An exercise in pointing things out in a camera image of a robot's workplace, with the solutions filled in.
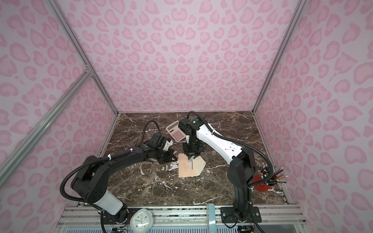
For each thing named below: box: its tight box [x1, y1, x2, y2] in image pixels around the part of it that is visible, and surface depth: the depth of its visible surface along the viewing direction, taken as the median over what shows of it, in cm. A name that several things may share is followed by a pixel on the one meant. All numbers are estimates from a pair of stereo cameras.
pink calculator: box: [165, 120, 187, 143], surface depth 107 cm
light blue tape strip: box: [208, 203, 217, 233], surface depth 70 cm
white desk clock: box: [129, 208, 154, 233], surface depth 71 cm
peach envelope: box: [178, 153, 207, 178], surface depth 92 cm
